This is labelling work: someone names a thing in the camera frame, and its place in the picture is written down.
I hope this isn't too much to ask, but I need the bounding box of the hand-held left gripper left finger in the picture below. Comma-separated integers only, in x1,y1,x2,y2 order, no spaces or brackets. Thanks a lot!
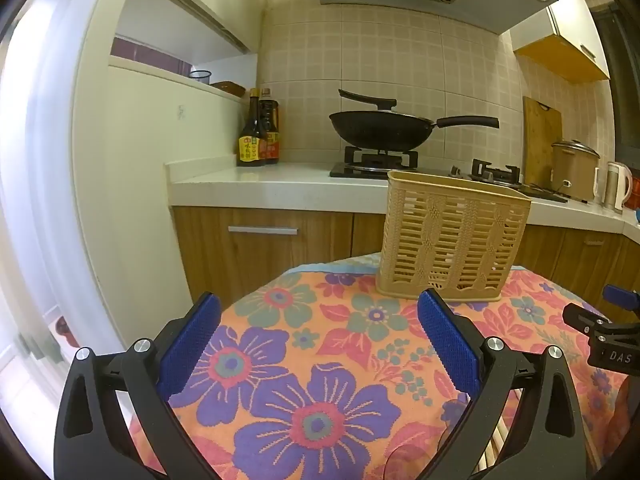
54,291,223,480

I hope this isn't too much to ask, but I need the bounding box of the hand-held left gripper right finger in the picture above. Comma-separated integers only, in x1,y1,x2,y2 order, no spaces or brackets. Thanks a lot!
417,289,588,480

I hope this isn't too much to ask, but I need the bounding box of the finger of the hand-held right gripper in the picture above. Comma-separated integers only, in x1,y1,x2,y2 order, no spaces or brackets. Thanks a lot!
562,303,611,336
602,284,640,313

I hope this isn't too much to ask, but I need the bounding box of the wooden chopstick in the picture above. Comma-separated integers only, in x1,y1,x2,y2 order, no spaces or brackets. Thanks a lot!
471,435,501,476
482,422,507,466

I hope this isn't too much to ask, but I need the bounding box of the beige plastic utensil basket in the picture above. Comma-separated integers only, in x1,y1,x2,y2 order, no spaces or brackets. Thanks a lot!
376,170,532,302

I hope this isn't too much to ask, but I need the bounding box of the floral tablecloth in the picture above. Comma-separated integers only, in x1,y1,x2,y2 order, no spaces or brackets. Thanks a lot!
127,252,631,480

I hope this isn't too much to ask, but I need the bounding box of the wooden kitchen counter cabinet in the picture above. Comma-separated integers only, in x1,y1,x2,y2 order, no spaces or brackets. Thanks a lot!
165,157,640,311

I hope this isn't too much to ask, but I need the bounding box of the white electric kettle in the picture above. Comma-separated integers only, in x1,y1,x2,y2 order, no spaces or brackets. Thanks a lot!
594,161,633,211

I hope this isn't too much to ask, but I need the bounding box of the red object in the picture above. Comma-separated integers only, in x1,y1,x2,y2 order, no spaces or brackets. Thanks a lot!
55,316,81,348

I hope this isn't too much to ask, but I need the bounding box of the beige rice cooker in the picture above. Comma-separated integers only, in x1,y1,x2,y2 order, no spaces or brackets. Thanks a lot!
551,140,601,202

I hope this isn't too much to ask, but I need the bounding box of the wooden cutting board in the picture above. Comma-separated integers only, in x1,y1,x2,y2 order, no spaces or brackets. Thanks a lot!
522,96,563,187

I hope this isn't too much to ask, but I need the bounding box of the black gas stove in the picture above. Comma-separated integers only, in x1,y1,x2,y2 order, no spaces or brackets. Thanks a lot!
329,147,570,204

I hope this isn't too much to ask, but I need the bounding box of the yellow label soy sauce bottle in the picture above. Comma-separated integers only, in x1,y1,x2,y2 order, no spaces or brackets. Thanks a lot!
237,88,266,167

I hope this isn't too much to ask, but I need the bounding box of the red label sauce bottle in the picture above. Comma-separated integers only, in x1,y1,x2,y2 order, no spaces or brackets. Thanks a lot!
259,88,280,165

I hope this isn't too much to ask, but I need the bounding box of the black wok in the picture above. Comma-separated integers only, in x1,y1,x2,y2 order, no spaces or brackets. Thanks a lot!
329,110,500,152

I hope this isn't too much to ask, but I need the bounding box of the thin black cable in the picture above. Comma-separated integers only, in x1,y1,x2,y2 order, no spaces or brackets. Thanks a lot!
382,395,471,480

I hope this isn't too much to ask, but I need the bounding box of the long steel drawer handle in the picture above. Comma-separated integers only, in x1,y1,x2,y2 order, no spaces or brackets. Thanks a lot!
227,226,299,236

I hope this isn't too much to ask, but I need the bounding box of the yellow wall cabinet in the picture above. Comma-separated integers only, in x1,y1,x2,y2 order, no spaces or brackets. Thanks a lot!
510,5,611,85

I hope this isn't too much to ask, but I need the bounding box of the black-handled spatula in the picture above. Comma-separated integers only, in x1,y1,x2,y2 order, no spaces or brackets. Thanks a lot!
338,89,398,113

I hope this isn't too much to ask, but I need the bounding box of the white wall cabinet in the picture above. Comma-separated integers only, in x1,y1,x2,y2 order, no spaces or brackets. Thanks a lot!
115,0,256,53

